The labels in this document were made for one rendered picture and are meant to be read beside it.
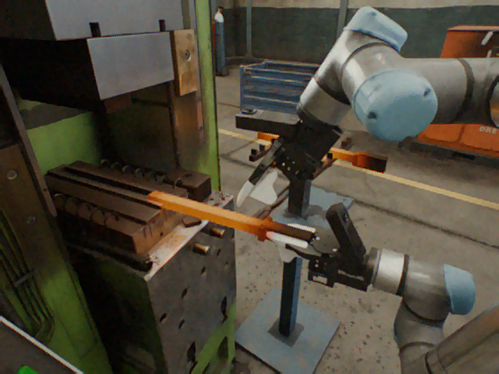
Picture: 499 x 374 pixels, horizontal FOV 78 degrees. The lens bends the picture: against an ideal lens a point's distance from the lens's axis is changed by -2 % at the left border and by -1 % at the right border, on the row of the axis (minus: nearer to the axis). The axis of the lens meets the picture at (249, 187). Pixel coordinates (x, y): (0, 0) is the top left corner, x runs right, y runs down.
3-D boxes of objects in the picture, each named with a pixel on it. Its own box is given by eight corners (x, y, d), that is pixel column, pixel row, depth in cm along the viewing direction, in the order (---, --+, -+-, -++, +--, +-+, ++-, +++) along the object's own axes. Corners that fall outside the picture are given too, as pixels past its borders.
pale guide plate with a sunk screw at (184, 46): (199, 89, 97) (194, 29, 89) (181, 95, 90) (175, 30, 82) (193, 89, 98) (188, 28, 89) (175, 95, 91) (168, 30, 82)
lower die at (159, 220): (190, 214, 86) (186, 186, 81) (137, 259, 70) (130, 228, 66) (84, 181, 102) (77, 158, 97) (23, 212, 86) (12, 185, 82)
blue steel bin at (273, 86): (331, 114, 479) (338, 65, 444) (312, 129, 421) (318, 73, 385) (263, 103, 534) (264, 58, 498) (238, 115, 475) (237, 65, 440)
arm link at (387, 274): (403, 272, 51) (404, 243, 58) (373, 264, 53) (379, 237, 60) (392, 304, 55) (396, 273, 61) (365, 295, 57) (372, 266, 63)
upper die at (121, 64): (175, 79, 68) (169, 31, 63) (101, 100, 52) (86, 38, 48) (51, 67, 84) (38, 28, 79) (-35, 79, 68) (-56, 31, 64)
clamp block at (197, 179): (213, 193, 95) (211, 174, 92) (197, 207, 88) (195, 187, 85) (181, 184, 100) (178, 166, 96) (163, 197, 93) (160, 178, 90)
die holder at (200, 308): (237, 296, 117) (234, 194, 95) (174, 393, 87) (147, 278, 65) (126, 251, 138) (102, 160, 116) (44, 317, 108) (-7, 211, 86)
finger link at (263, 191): (257, 224, 53) (290, 181, 52) (229, 202, 53) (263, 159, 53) (258, 223, 56) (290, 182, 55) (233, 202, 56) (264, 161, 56)
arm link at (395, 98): (490, 83, 30) (437, 41, 38) (377, 84, 30) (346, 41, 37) (452, 148, 36) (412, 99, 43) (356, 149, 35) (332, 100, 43)
